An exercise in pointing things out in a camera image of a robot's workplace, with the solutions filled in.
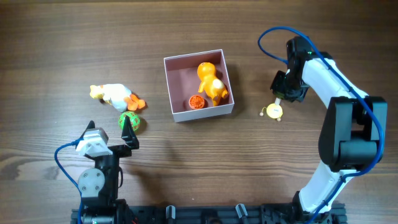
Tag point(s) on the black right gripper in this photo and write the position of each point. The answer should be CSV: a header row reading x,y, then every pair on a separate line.
x,y
280,87

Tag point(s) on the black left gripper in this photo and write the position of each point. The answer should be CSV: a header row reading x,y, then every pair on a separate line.
x,y
116,149

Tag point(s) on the yellow wooden rattle drum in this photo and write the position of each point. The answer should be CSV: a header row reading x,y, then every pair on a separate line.
x,y
273,110

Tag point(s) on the orange plastic dinosaur toy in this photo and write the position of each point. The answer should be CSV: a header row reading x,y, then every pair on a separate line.
x,y
210,83

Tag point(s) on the orange round slotted toy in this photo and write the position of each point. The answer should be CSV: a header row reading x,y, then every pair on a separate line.
x,y
196,102

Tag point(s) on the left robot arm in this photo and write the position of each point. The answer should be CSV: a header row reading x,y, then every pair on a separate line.
x,y
99,185

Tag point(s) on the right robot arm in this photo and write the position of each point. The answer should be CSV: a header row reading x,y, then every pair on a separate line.
x,y
351,141

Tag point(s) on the green numbered ball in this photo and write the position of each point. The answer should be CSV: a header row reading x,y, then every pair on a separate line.
x,y
133,117

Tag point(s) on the white yellow plush duck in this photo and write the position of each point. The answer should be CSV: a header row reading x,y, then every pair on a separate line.
x,y
118,96

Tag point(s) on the pink open cardboard box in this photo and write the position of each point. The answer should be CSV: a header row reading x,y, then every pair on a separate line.
x,y
183,82

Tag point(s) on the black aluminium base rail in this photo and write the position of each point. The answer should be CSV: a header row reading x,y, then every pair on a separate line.
x,y
260,214

